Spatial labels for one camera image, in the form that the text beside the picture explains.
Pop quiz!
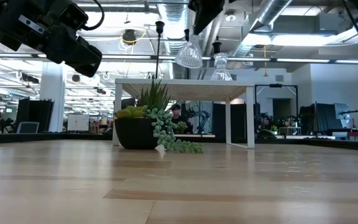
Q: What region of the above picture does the tallest black candlestick holder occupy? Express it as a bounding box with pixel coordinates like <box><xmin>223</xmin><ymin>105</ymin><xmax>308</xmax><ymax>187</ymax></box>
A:
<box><xmin>155</xmin><ymin>21</ymin><xmax>165</xmax><ymax>80</ymax></box>

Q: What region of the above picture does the white cabinet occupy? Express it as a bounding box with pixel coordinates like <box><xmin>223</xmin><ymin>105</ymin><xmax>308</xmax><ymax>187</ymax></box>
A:
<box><xmin>67</xmin><ymin>114</ymin><xmax>90</xmax><ymax>132</ymax></box>

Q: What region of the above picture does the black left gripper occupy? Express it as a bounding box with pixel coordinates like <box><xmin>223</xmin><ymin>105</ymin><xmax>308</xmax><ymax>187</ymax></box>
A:
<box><xmin>0</xmin><ymin>0</ymin><xmax>103</xmax><ymax>78</ymax></box>

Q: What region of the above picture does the white perforated metal shelf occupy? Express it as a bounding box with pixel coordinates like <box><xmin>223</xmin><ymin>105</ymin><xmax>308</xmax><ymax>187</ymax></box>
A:
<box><xmin>112</xmin><ymin>78</ymin><xmax>255</xmax><ymax>149</ymax></box>

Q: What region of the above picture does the black gantry frame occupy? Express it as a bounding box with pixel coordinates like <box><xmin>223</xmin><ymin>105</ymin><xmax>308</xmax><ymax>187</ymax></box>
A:
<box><xmin>254</xmin><ymin>83</ymin><xmax>299</xmax><ymax>125</ymax></box>

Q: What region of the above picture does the clear glass candle holder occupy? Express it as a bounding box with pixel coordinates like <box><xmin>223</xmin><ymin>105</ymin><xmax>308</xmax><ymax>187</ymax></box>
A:
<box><xmin>175</xmin><ymin>26</ymin><xmax>204</xmax><ymax>69</ymax></box>
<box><xmin>209</xmin><ymin>52</ymin><xmax>233</xmax><ymax>82</ymax></box>

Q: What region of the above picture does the ribbed silver duct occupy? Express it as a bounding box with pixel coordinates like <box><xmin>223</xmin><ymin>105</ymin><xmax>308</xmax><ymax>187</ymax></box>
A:
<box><xmin>158</xmin><ymin>2</ymin><xmax>192</xmax><ymax>57</ymax></box>

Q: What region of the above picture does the person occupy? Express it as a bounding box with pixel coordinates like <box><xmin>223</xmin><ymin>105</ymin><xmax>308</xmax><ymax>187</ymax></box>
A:
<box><xmin>170</xmin><ymin>104</ymin><xmax>183</xmax><ymax>125</ymax></box>

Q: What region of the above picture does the grey office chair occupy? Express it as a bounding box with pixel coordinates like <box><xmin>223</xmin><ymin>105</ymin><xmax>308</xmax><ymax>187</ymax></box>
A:
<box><xmin>16</xmin><ymin>121</ymin><xmax>40</xmax><ymax>134</ymax></box>

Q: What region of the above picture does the shortest black candlestick holder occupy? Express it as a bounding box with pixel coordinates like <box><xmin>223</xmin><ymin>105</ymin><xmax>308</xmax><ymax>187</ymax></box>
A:
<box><xmin>212</xmin><ymin>36</ymin><xmax>223</xmax><ymax>54</ymax></box>

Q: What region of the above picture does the black ceiling device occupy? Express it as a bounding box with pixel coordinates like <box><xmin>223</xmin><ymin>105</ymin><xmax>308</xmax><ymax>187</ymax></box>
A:
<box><xmin>122</xmin><ymin>29</ymin><xmax>138</xmax><ymax>46</ymax></box>

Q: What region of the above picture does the succulent plant in black pot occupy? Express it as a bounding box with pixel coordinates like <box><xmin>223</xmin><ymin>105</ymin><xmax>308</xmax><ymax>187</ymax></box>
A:
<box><xmin>114</xmin><ymin>80</ymin><xmax>204</xmax><ymax>154</ymax></box>

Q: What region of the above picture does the silver ventilation duct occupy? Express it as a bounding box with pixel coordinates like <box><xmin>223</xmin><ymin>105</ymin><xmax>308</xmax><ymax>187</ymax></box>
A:
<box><xmin>228</xmin><ymin>0</ymin><xmax>293</xmax><ymax>58</ymax></box>

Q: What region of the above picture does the black partition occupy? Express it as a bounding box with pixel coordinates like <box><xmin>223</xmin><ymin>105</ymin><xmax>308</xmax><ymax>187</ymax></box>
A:
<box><xmin>16</xmin><ymin>98</ymin><xmax>55</xmax><ymax>133</ymax></box>

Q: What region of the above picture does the black aluminium table frame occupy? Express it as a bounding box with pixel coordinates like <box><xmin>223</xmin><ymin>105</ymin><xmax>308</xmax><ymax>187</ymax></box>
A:
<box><xmin>0</xmin><ymin>132</ymin><xmax>358</xmax><ymax>152</ymax></box>

